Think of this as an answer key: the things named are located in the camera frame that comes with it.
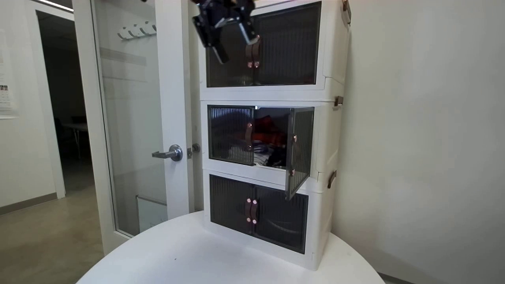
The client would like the red item inside cabinet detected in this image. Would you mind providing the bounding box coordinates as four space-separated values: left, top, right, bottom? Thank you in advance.
251 116 289 147

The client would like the silver door lever handle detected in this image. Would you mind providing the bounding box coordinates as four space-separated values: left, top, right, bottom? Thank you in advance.
150 144 184 163

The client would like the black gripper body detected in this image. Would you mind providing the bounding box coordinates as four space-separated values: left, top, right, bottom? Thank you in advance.
191 0 257 42

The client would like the black item inside cabinet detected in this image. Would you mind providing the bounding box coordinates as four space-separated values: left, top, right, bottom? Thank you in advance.
255 144 289 170

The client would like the white coat hook rack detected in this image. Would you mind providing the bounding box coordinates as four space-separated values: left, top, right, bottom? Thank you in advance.
115 21 158 43

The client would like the white framed glass room door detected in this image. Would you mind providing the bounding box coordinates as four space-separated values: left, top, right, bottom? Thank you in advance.
72 0 203 255

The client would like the dark translucent cabinet door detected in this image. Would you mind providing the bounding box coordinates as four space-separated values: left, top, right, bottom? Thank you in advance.
251 185 311 256
203 21 255 89
284 108 315 203
206 105 257 168
208 174 254 234
251 2 322 87

